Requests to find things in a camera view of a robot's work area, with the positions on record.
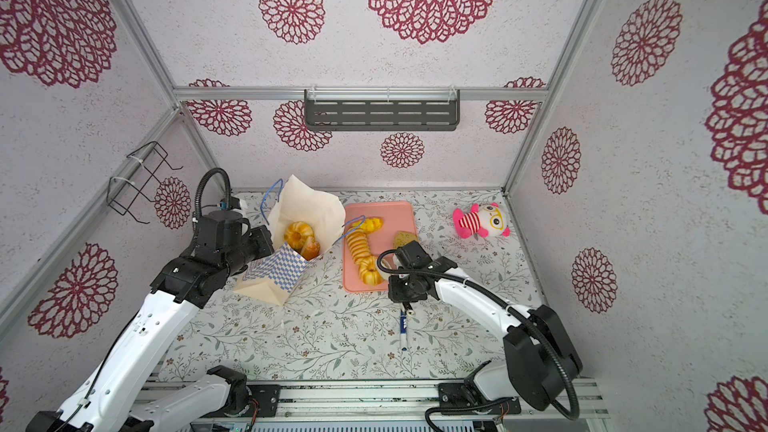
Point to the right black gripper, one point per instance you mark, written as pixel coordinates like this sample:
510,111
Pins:
394,294

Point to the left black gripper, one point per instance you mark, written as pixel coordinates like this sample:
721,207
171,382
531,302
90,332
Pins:
262,237

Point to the checkered paper bag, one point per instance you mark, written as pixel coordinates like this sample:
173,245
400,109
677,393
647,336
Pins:
273,279

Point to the bundt bread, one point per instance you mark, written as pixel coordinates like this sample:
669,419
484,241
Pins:
369,272
296,234

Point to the toast slice bread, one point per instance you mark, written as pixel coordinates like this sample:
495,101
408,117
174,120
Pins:
402,238

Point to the ridged spiral bread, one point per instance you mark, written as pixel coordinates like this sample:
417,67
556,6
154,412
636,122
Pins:
358,245

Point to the yellow twisted bread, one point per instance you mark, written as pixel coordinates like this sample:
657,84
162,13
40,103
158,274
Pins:
371,225

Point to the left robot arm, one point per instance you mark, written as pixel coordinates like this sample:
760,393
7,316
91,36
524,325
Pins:
223,245

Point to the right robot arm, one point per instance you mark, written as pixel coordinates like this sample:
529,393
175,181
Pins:
540,361

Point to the blue marker pen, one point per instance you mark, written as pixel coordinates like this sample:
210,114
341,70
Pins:
403,329

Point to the pink tray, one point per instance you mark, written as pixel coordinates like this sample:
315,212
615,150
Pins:
397,217

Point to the pink plush toy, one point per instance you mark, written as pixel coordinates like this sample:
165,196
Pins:
482,220

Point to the black wire rack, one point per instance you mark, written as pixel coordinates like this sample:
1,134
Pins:
126,188

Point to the metal base rail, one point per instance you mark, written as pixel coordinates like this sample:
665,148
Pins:
379,401

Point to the grey wall shelf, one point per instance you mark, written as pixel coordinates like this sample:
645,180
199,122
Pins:
382,112

